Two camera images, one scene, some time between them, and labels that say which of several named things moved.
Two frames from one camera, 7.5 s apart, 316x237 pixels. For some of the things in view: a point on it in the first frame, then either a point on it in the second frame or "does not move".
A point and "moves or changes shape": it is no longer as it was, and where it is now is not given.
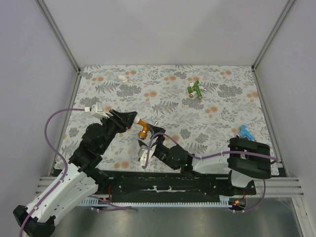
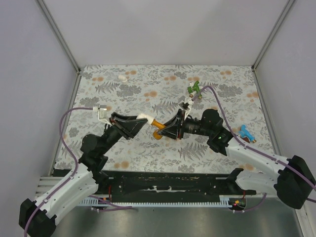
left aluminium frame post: [59, 36] does not move
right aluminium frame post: [284, 13] does not move
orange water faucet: [142, 134] moves or changes shape
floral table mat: [201, 107] does not move
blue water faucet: [244, 133] does not move
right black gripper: [160, 139] to [172, 132]
